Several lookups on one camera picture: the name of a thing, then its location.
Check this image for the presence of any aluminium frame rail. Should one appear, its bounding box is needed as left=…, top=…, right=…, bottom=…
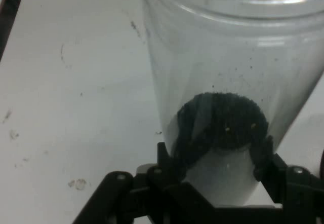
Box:
left=0, top=0, right=27, bottom=60

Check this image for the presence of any black granules heap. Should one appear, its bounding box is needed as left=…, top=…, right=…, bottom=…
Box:
left=174, top=91, right=269, bottom=152

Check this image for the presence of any clear plastic screw-top jar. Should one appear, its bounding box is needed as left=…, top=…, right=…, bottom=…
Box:
left=139, top=0, right=324, bottom=207

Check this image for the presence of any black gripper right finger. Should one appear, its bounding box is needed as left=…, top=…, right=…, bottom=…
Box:
left=252, top=135, right=324, bottom=224

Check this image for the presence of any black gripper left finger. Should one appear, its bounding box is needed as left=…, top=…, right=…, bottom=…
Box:
left=72, top=141, right=224, bottom=224

